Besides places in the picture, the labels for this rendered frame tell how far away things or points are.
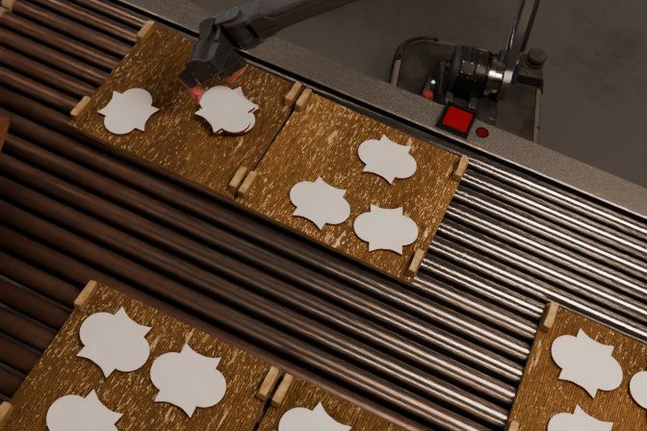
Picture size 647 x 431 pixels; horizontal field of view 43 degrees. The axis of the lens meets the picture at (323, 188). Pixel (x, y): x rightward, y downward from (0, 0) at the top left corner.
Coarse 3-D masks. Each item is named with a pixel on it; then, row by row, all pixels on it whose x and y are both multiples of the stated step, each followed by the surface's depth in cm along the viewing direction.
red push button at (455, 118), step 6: (450, 108) 197; (456, 108) 197; (450, 114) 195; (456, 114) 196; (462, 114) 196; (468, 114) 196; (444, 120) 194; (450, 120) 194; (456, 120) 195; (462, 120) 195; (468, 120) 195; (456, 126) 194; (462, 126) 194
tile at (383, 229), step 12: (372, 204) 178; (360, 216) 176; (372, 216) 176; (384, 216) 176; (396, 216) 176; (360, 228) 174; (372, 228) 174; (384, 228) 175; (396, 228) 175; (408, 228) 175; (360, 240) 173; (372, 240) 173; (384, 240) 173; (396, 240) 173; (408, 240) 174; (396, 252) 172
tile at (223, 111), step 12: (204, 96) 187; (216, 96) 187; (228, 96) 187; (204, 108) 185; (216, 108) 185; (228, 108) 186; (240, 108) 186; (252, 108) 186; (216, 120) 183; (228, 120) 184; (240, 120) 184; (216, 132) 182; (228, 132) 182; (240, 132) 183
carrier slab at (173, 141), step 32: (160, 32) 200; (128, 64) 193; (160, 64) 194; (96, 96) 187; (160, 96) 189; (256, 96) 192; (96, 128) 183; (160, 128) 184; (192, 128) 185; (256, 128) 187; (160, 160) 180; (192, 160) 180; (224, 160) 181; (256, 160) 182; (224, 192) 177
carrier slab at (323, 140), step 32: (320, 96) 194; (288, 128) 188; (320, 128) 189; (352, 128) 190; (384, 128) 190; (288, 160) 183; (320, 160) 184; (352, 160) 185; (416, 160) 186; (448, 160) 187; (256, 192) 177; (288, 192) 178; (352, 192) 180; (384, 192) 181; (416, 192) 181; (448, 192) 182; (288, 224) 174; (352, 224) 175; (416, 224) 177; (352, 256) 171; (384, 256) 172
